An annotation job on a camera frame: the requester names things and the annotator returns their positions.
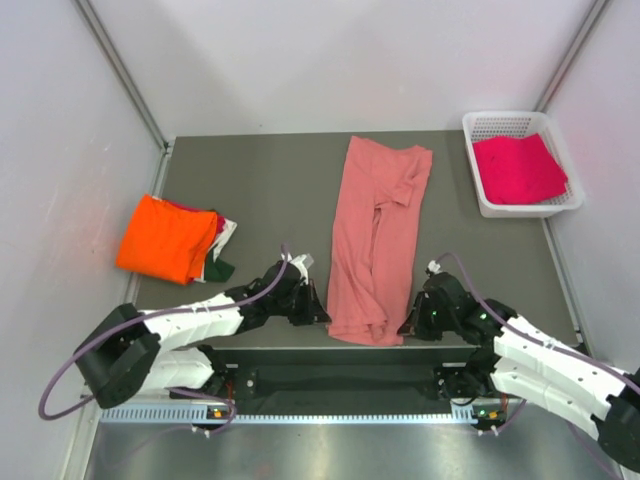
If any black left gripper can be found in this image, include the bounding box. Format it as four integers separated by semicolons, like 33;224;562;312
269;279;330;326

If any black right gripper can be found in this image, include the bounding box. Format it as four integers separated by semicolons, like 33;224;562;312
398;291;458;341

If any green t shirt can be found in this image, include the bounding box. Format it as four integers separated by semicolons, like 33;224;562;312
203;258;235;283

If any white t shirt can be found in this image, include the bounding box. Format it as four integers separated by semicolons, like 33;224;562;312
211;217;238;260

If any salmon pink t shirt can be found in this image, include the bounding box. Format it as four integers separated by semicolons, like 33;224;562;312
327;136;433;346

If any orange t shirt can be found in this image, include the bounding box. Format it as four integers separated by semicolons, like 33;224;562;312
115;194;225;285

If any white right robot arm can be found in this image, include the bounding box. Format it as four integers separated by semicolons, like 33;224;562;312
398;272;639;471

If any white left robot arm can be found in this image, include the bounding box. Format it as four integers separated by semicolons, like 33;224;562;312
75;254;329;409

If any magenta t shirt in basket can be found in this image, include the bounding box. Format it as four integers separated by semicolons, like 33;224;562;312
473;134;568;205

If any white plastic laundry basket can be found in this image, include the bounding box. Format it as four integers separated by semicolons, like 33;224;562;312
462;111;584;218

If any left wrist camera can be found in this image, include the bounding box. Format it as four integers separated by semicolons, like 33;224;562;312
289;253;314;278

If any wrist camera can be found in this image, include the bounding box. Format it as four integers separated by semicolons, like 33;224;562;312
426;260;442;276
289;253;314;278

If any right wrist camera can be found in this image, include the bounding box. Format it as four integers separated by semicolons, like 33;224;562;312
426;260;442;276

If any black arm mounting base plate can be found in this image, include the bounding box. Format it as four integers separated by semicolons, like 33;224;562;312
205;345;504;416

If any grey slotted cable duct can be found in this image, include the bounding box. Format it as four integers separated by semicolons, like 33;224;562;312
99;402;506;425

